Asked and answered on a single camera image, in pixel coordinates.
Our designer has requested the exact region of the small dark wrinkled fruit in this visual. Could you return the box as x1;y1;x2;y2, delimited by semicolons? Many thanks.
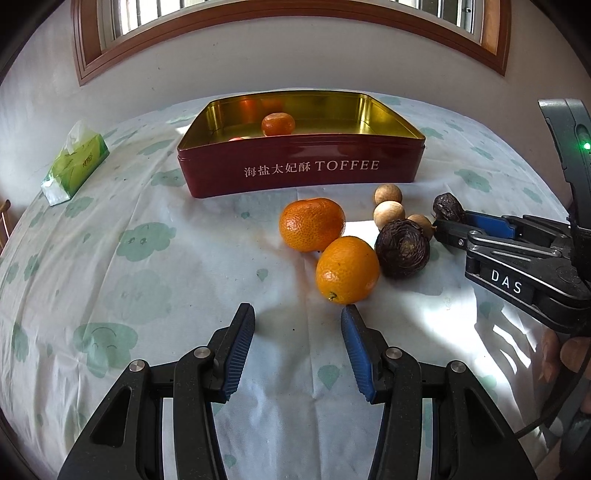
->
433;192;466;223

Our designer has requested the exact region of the brown longan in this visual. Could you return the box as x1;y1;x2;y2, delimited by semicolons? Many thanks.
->
407;214;435;239

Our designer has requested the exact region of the large dark passion fruit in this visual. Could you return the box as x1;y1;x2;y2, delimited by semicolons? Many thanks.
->
375;219;431;279

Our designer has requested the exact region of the pale longan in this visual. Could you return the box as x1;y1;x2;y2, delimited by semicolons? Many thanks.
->
373;200;406;230

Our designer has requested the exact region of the tan longan top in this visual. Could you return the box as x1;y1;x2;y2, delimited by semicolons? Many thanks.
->
373;183;403;206

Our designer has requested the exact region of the orange mandarin front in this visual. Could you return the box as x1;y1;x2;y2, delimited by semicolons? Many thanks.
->
315;236;381;305

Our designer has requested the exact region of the orange mandarin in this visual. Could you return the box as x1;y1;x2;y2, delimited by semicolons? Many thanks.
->
279;197;346;253
315;236;381;305
260;112;296;136

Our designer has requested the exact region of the orange mandarin back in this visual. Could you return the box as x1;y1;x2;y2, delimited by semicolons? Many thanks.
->
279;197;346;253

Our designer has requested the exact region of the person's hand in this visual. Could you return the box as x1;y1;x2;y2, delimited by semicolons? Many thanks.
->
540;329;590;387

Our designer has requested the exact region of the white cloud pattern tablecloth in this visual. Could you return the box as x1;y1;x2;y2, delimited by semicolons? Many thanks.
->
1;94;567;479

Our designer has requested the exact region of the red toffee tin box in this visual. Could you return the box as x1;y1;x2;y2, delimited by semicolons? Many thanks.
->
177;90;426;198

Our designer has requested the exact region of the wooden chair left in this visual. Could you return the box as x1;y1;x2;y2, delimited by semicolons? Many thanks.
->
0;200;12;251

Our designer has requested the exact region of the green tissue pack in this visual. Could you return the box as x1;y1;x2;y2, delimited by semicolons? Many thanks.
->
41;121;109;206

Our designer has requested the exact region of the black cable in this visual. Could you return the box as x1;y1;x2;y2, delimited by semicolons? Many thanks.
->
514;363;591;439

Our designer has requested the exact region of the brown wooden window frame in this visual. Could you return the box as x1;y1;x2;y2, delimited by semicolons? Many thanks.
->
70;1;513;86

